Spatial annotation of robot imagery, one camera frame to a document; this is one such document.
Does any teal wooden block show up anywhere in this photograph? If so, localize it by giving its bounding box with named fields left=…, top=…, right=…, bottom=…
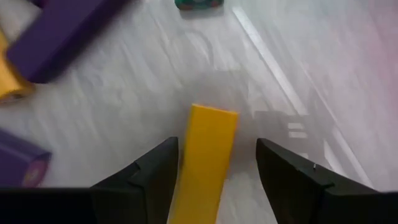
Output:
left=174, top=0, right=224, bottom=10

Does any white plastic table sheet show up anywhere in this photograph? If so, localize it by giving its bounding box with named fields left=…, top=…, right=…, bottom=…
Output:
left=0, top=0, right=398, bottom=224

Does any purple wooden block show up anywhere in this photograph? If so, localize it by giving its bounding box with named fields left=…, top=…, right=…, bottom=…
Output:
left=0, top=129, right=52, bottom=187
left=6, top=0, right=131, bottom=84

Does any yellow wooden block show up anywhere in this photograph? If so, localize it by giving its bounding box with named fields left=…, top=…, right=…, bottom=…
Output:
left=0, top=29, right=34, bottom=102
left=167, top=103, right=239, bottom=224

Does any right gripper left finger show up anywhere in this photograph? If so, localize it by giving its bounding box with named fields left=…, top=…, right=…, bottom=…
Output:
left=90, top=136, right=180, bottom=224

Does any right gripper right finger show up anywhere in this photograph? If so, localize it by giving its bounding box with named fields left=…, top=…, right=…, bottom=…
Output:
left=256, top=138, right=382, bottom=224

